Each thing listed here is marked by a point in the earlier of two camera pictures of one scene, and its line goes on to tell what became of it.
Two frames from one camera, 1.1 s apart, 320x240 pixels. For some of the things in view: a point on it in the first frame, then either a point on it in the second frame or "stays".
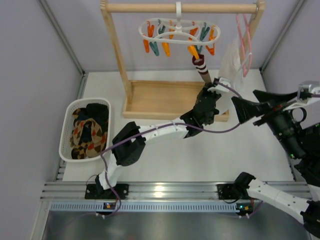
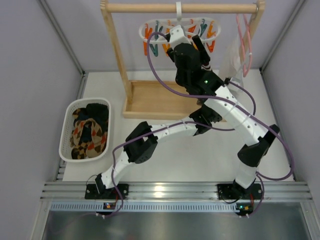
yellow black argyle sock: [80, 153] stays
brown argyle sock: [95, 146] stays
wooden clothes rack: [162, 99] stays
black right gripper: [266, 114] to [200, 46]
